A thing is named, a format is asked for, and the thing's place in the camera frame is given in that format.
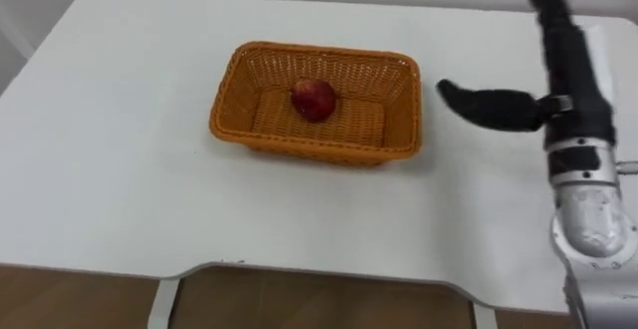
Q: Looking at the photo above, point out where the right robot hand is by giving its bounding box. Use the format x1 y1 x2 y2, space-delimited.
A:
436 0 617 149

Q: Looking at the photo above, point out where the orange woven basket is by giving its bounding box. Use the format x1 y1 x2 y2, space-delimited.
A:
208 40 424 167

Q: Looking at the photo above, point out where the red apple soft toy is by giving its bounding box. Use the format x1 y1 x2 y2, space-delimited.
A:
290 78 338 124

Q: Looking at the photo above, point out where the white desk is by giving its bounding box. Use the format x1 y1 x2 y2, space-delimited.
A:
0 0 638 329

